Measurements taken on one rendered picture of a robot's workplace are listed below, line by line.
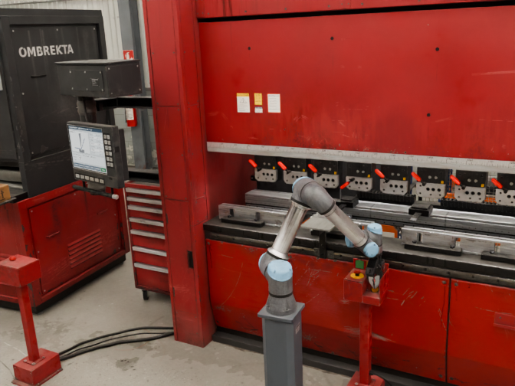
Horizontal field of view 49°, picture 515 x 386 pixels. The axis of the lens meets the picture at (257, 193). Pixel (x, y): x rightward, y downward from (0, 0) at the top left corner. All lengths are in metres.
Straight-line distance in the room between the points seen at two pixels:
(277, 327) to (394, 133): 1.21
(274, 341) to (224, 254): 1.07
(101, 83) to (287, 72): 1.04
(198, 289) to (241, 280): 0.30
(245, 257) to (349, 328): 0.78
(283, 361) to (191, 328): 1.30
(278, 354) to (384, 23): 1.75
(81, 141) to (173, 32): 0.84
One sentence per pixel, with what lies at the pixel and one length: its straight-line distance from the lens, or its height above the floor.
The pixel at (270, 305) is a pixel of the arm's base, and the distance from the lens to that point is 2.74.
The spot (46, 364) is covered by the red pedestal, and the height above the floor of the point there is 0.10.
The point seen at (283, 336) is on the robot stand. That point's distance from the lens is 2.77.
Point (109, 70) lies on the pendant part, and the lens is 3.26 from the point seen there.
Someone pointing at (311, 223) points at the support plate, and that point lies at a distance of 3.26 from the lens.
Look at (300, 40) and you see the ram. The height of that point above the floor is 2.01.
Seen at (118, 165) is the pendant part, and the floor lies 1.38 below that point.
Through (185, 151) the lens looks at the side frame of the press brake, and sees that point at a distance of 3.52.
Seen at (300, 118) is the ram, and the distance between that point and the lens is 3.32.
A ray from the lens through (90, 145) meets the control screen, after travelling 3.44.
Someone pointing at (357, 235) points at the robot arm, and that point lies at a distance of 2.76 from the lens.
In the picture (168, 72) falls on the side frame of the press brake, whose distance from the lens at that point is 3.51.
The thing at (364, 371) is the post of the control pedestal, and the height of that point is 0.21.
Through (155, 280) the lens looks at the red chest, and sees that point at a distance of 4.55.
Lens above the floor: 2.08
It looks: 16 degrees down
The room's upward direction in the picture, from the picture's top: 3 degrees counter-clockwise
